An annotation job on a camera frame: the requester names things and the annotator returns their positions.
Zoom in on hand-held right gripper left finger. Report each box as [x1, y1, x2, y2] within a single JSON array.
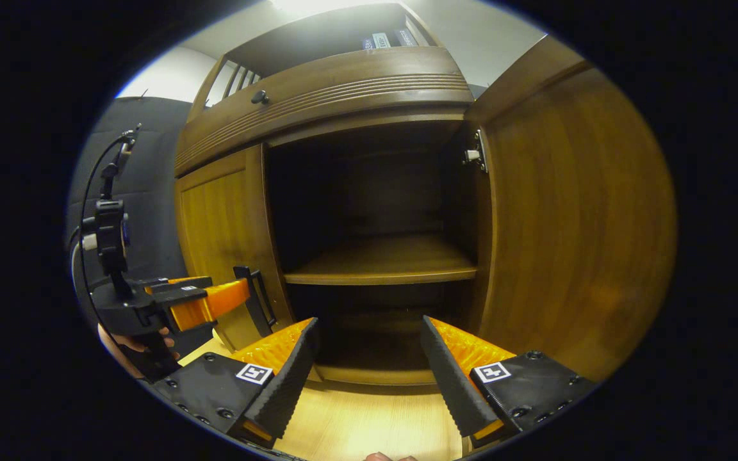
[[150, 317, 322, 449]]

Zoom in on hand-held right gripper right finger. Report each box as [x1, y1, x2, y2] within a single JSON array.
[[420, 315, 601, 449]]

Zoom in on wooden cabinet door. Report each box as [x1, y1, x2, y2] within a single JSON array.
[[465, 35, 678, 384], [175, 144, 294, 352]]

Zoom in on brown wooden shoe cabinet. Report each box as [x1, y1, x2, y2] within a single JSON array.
[[174, 3, 491, 388]]

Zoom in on wooden inner cabinet shelf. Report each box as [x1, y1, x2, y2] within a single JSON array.
[[284, 234, 479, 286]]

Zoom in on metal door hinge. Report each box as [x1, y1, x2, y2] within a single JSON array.
[[463, 130, 489, 174]]

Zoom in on wooden cabinet drawer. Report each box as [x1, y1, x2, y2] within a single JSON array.
[[175, 46, 474, 178]]

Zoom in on black left door handle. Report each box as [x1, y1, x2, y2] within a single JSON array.
[[233, 266, 278, 337]]

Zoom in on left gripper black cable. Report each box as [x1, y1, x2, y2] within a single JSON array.
[[71, 131, 136, 334]]

